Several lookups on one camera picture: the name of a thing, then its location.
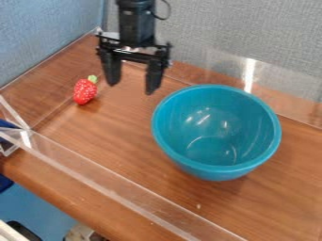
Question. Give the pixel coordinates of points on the blue plastic bowl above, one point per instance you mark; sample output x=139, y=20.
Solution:
x=218, y=131

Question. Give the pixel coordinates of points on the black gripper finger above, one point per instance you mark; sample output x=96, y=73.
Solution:
x=153, y=77
x=111, y=69

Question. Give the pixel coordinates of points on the red toy strawberry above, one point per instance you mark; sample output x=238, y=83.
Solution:
x=86, y=89

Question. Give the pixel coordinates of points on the clear acrylic barrier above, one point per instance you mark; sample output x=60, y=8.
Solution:
x=119, y=208
x=292, y=92

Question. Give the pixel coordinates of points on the clear acrylic front barrier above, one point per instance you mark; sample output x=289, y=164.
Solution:
x=119, y=208

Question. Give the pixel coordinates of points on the clear acrylic left bracket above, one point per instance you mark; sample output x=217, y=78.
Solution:
x=12, y=128

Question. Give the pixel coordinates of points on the clear acrylic back barrier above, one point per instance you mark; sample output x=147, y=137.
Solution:
x=292, y=92

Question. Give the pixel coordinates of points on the black object bottom left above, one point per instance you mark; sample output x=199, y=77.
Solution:
x=23, y=230

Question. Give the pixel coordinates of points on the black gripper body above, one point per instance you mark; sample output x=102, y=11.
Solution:
x=134, y=43

